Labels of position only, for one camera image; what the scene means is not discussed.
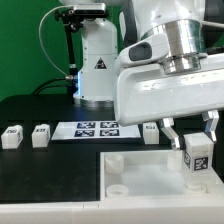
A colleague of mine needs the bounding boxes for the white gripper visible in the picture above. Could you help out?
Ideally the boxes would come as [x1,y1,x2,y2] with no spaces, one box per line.
[114,64,224,150]

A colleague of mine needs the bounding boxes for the white square tabletop part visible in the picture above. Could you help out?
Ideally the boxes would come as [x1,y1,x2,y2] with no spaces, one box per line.
[100,150,224,200]

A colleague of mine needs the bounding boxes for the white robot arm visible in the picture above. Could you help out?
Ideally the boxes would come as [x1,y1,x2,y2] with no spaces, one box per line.
[60,0,224,143]

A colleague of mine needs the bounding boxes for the white L-shaped obstacle fence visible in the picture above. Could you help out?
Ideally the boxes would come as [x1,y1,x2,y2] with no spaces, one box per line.
[0,151,224,224]

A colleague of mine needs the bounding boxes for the white sheet with fiducial markers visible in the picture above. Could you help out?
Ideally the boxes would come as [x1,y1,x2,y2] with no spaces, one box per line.
[52,121,140,140]

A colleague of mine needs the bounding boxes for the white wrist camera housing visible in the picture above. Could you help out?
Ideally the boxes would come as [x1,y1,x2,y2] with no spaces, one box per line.
[114,33,170,75]

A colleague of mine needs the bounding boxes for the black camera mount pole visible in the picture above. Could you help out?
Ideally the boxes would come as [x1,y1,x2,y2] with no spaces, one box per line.
[54,9,83,95]

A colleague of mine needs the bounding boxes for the black base cables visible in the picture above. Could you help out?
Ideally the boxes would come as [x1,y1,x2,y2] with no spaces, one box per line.
[31,75,78,96]

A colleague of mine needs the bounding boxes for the black camera on mount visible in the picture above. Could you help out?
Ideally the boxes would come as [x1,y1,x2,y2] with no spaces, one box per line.
[73,3,106,17]

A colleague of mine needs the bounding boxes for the white camera cable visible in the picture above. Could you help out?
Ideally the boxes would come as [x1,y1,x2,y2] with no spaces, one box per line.
[38,4,75,78]

